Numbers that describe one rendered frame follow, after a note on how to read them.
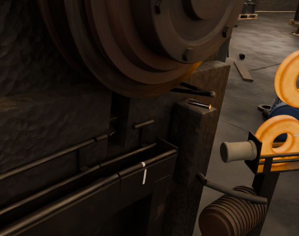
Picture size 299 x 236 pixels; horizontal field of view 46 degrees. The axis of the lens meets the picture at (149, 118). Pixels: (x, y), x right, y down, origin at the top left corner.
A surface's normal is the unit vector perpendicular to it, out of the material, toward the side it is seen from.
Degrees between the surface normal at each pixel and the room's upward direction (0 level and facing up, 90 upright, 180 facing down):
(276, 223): 0
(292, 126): 90
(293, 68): 88
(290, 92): 88
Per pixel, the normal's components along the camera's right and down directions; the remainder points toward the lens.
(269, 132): 0.21, 0.41
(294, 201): 0.13, -0.91
